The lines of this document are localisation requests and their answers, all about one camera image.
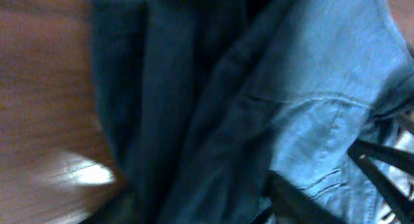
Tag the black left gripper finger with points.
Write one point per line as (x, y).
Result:
(289, 205)

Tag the navy blue shorts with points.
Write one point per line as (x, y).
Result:
(201, 99)

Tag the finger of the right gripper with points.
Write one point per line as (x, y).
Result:
(367, 156)

